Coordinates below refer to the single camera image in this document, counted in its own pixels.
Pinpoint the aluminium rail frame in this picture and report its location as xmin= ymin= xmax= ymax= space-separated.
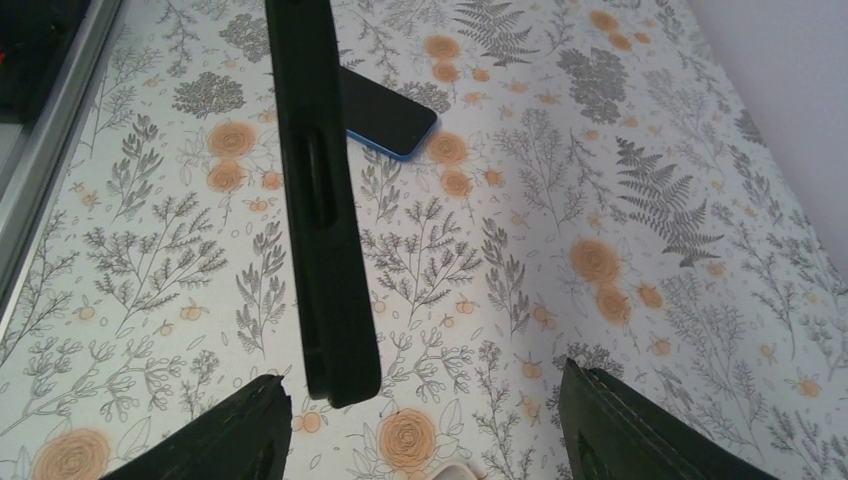
xmin=1 ymin=1 xmax=126 ymax=314

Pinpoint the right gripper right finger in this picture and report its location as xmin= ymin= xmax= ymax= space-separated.
xmin=558 ymin=358 xmax=772 ymax=479

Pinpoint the floral patterned table mat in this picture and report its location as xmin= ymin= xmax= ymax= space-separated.
xmin=1 ymin=1 xmax=847 ymax=479

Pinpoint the black phone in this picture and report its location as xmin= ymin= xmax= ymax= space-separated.
xmin=265 ymin=1 xmax=382 ymax=409

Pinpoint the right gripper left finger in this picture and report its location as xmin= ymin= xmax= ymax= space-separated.
xmin=105 ymin=374 xmax=292 ymax=480

